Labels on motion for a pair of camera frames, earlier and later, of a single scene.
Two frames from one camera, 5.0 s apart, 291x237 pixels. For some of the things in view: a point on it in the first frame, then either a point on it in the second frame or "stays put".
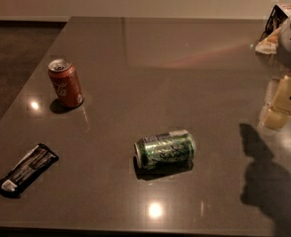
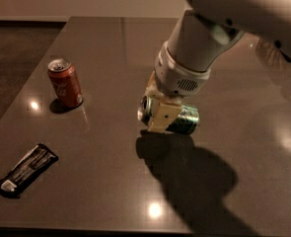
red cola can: (66, 83) stays put
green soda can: (174, 149) → (185, 122)
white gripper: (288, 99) → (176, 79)
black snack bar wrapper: (27, 171) stays put
